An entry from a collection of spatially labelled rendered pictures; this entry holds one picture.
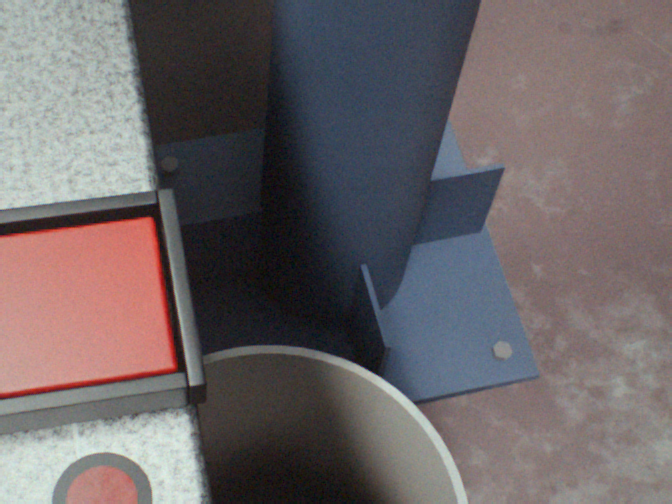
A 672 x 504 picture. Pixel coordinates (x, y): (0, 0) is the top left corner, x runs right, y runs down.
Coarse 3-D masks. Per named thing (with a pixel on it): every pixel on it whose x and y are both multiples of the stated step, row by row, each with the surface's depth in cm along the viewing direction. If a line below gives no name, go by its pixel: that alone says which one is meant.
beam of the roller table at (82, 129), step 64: (0, 0) 52; (64, 0) 52; (128, 0) 52; (0, 64) 50; (64, 64) 50; (128, 64) 51; (0, 128) 49; (64, 128) 49; (128, 128) 49; (0, 192) 48; (64, 192) 48; (128, 192) 48; (0, 448) 43; (64, 448) 43; (128, 448) 43; (192, 448) 44
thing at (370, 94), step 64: (320, 0) 101; (384, 0) 98; (448, 0) 100; (320, 64) 107; (384, 64) 105; (448, 64) 109; (320, 128) 114; (384, 128) 113; (448, 128) 161; (192, 192) 153; (256, 192) 154; (320, 192) 123; (384, 192) 123; (448, 192) 143; (192, 256) 141; (256, 256) 145; (320, 256) 133; (384, 256) 135; (448, 256) 152; (256, 320) 146; (320, 320) 146; (384, 320) 147; (448, 320) 148; (512, 320) 149; (448, 384) 144
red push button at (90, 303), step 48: (0, 240) 45; (48, 240) 45; (96, 240) 45; (144, 240) 46; (0, 288) 44; (48, 288) 44; (96, 288) 44; (144, 288) 45; (0, 336) 43; (48, 336) 44; (96, 336) 44; (144, 336) 44; (0, 384) 43; (48, 384) 43; (96, 384) 43
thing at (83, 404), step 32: (160, 192) 46; (0, 224) 45; (32, 224) 46; (64, 224) 46; (160, 224) 47; (192, 320) 44; (192, 352) 43; (128, 384) 43; (160, 384) 43; (192, 384) 43; (0, 416) 42; (32, 416) 42; (64, 416) 43; (96, 416) 43
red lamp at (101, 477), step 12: (96, 468) 43; (108, 468) 43; (84, 480) 43; (96, 480) 43; (108, 480) 43; (120, 480) 43; (72, 492) 42; (84, 492) 43; (96, 492) 43; (108, 492) 43; (120, 492) 43; (132, 492) 43
